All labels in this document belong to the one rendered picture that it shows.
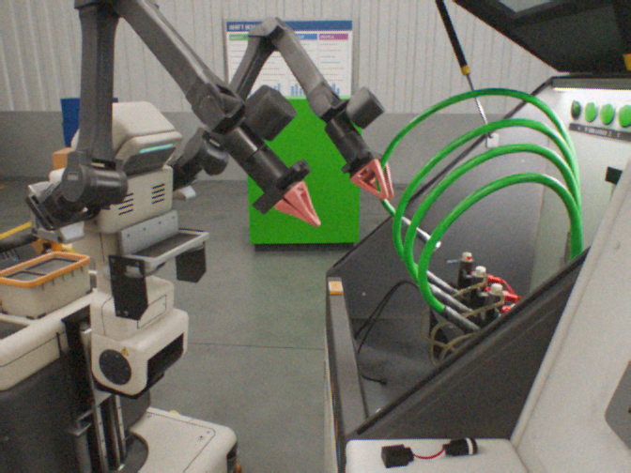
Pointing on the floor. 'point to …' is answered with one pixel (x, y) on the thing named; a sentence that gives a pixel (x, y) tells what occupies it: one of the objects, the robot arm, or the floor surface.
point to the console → (585, 360)
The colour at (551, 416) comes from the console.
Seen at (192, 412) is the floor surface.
